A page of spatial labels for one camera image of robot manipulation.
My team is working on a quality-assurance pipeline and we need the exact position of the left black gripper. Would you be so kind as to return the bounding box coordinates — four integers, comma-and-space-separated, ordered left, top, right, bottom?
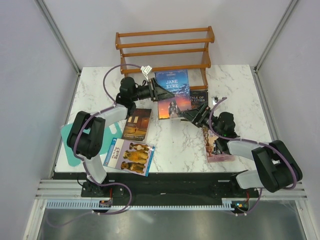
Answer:
131, 77, 175, 102

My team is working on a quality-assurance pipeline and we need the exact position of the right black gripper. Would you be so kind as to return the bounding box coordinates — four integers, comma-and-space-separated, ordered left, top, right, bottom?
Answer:
179, 102, 223, 137

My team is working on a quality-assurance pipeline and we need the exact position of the A Tale of Two Cities book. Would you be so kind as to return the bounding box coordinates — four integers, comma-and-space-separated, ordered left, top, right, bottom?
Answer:
190, 89, 208, 110

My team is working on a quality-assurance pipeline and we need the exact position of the Jane Eyre blue book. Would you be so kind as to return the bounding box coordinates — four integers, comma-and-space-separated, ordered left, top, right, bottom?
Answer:
154, 69, 191, 121

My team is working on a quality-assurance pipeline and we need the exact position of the Kate DiCamillo dark book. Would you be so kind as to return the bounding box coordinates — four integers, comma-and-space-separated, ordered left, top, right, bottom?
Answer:
122, 108, 152, 143

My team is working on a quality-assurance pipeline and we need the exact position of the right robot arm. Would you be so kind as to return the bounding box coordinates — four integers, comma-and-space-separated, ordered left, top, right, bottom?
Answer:
181, 104, 303, 197

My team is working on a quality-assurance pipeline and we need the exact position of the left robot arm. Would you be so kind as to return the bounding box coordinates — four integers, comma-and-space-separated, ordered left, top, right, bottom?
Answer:
67, 77, 175, 197

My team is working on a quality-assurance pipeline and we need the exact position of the Taming of the Shrew book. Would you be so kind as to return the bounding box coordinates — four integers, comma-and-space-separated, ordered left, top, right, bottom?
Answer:
202, 127, 235, 163

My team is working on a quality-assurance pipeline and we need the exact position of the wooden three-tier shelf rack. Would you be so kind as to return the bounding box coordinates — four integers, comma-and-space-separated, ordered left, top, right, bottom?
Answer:
115, 26, 215, 90

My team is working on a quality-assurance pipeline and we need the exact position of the teal plastic file folder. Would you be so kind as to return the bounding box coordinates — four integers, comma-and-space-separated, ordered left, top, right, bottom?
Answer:
60, 122, 122, 167

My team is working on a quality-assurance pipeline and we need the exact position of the Why Do Dogs Bark book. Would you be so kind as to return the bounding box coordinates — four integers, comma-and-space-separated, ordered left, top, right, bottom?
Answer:
103, 138, 156, 177

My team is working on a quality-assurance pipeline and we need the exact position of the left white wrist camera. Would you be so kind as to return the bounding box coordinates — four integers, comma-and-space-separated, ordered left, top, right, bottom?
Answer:
140, 65, 153, 75

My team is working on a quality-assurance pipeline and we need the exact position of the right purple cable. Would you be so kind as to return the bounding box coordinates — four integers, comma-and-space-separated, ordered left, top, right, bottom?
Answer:
208, 96, 300, 217

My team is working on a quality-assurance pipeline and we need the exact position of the purple cable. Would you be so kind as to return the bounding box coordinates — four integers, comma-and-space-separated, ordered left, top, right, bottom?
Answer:
46, 63, 151, 228
208, 96, 300, 217

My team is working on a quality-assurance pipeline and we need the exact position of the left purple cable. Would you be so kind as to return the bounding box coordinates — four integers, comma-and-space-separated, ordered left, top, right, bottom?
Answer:
46, 63, 151, 228

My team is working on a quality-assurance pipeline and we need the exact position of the light blue cable duct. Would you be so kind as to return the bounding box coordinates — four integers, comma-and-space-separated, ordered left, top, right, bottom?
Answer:
46, 199, 250, 211

